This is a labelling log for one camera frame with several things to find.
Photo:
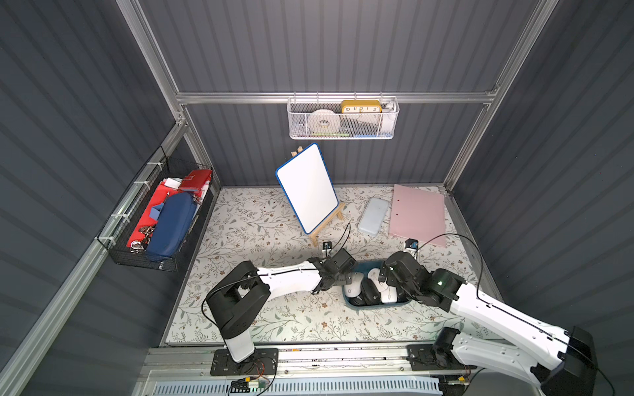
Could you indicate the white wire wall basket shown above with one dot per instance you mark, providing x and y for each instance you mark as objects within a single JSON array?
[{"x": 364, "y": 126}]

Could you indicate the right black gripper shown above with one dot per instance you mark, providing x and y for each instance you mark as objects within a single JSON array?
[{"x": 389, "y": 276}]

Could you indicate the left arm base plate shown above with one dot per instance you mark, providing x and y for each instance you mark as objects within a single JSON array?
[{"x": 264, "y": 361}]

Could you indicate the red box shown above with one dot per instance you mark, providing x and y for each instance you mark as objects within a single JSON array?
[{"x": 197, "y": 183}]

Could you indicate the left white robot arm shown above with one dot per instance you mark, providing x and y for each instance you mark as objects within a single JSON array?
[{"x": 236, "y": 301}]

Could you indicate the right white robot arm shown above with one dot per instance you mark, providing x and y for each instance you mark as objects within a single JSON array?
[{"x": 557, "y": 361}]

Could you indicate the pink folder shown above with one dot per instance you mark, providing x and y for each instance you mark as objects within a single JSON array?
[{"x": 417, "y": 214}]

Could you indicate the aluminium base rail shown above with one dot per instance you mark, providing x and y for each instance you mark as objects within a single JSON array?
[{"x": 340, "y": 359}]

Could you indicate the teal plastic storage box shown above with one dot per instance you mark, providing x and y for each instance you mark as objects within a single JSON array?
[{"x": 357, "y": 304}]

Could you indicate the yellow clock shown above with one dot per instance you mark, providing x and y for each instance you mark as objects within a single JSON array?
[{"x": 360, "y": 106}]

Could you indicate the light grey computer mouse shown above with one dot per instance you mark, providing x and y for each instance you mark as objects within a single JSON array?
[{"x": 352, "y": 289}]

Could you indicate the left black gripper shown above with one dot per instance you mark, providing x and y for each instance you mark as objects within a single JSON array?
[{"x": 342, "y": 270}]

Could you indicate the white board blue frame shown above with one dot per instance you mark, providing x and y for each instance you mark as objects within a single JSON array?
[{"x": 307, "y": 188}]

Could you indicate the navy blue pouch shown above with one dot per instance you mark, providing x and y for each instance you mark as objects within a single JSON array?
[{"x": 172, "y": 226}]

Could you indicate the black wire wall basket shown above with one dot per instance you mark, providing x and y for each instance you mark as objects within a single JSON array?
[{"x": 115, "y": 239}]

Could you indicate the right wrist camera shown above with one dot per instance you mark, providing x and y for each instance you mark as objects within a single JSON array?
[{"x": 411, "y": 246}]

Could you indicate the light blue pencil case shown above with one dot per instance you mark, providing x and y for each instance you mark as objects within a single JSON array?
[{"x": 373, "y": 216}]

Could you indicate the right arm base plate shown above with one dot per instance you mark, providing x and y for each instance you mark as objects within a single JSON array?
[{"x": 426, "y": 357}]

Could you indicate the white tape roll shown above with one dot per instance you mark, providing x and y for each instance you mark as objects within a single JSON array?
[{"x": 324, "y": 121}]

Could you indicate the floral table mat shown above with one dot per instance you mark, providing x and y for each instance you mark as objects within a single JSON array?
[{"x": 258, "y": 225}]

